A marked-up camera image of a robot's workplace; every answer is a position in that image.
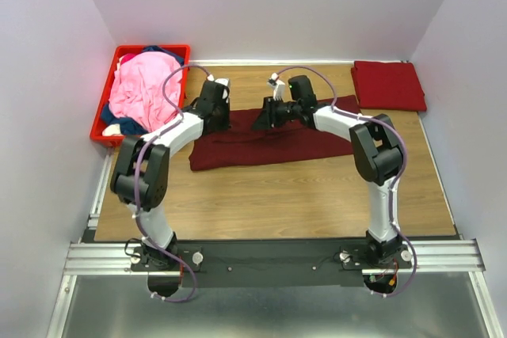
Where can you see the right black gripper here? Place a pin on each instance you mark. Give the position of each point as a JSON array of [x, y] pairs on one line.
[[263, 120]]

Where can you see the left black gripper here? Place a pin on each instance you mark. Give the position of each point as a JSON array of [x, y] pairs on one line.
[[225, 123]]

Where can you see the maroon t shirt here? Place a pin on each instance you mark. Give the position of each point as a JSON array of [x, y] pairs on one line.
[[240, 145]]

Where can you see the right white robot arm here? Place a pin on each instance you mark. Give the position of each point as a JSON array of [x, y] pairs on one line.
[[378, 153]]

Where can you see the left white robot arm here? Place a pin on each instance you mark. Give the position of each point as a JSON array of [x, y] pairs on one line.
[[141, 174]]

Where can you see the pink t shirt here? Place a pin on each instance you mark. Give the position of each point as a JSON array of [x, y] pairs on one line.
[[147, 88]]

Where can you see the navy blue t shirt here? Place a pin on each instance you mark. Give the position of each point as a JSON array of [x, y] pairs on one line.
[[129, 126]]

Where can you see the white cloth in bin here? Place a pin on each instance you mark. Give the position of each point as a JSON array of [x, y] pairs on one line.
[[112, 130]]

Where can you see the red plastic bin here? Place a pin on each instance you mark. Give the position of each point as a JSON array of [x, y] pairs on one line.
[[181, 50]]

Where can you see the folded red t shirt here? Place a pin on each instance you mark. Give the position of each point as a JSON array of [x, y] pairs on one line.
[[390, 86]]

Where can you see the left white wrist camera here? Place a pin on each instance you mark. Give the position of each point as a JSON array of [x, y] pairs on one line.
[[219, 88]]

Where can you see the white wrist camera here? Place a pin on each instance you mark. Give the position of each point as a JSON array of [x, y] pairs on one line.
[[277, 86], [219, 88]]

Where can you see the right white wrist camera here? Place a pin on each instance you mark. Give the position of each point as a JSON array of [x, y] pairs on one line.
[[277, 86]]

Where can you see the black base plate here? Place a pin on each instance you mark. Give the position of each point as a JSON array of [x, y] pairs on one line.
[[346, 262]]

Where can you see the aluminium frame rail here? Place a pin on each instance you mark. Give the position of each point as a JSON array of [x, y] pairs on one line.
[[444, 296]]

